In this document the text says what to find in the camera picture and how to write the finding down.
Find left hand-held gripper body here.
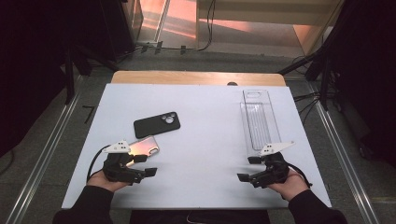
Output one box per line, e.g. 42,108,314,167
102,140,148,187

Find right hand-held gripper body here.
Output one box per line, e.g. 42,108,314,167
249,140,296,189

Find iridescent phone case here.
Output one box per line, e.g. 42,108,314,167
125,135,161,168

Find clear plastic rack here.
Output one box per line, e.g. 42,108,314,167
239,89,283,158

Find black phone case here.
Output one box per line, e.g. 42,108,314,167
133,111,181,140

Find person's left hand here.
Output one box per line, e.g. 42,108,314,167
86,169,132,193

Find person's right hand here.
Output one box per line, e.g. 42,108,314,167
266,169,310,202

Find white board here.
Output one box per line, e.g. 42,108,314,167
61,83,332,210

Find wooden table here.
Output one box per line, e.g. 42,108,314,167
110,70,287,88

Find black stand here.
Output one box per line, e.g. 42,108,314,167
64,43,120,105
277,46,332,110

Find light wooden shelf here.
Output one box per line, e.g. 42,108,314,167
195,0,344,58

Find right hand-held gripper cable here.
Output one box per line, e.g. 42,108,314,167
286,162,313,189

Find hand-held gripper cable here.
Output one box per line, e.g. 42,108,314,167
86,144,112,183
286,162,313,189

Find left hand-held gripper cable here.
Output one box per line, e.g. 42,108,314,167
86,144,112,183

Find metal floor rail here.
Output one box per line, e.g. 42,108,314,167
6,92,82,224
313,101,381,224

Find black floor cables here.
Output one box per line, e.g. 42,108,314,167
293,90,323,123

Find hanging black cable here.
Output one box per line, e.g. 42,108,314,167
197,0,218,52

